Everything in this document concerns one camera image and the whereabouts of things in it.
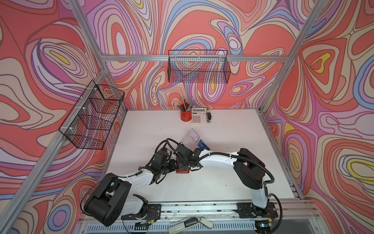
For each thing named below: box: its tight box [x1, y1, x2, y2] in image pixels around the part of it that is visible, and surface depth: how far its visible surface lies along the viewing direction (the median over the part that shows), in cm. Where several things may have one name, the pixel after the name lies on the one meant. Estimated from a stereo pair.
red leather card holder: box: [175, 165, 190, 174], surface depth 88 cm
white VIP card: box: [188, 128, 200, 143], surface depth 95 cm
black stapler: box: [206, 108, 212, 124], surface depth 113 cm
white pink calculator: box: [191, 107, 207, 125], surface depth 114 cm
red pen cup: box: [180, 109, 193, 122], surface depth 110 cm
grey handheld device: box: [168, 216, 213, 234], surface depth 69 cm
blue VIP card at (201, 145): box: [197, 138, 211, 151], surface depth 90 cm
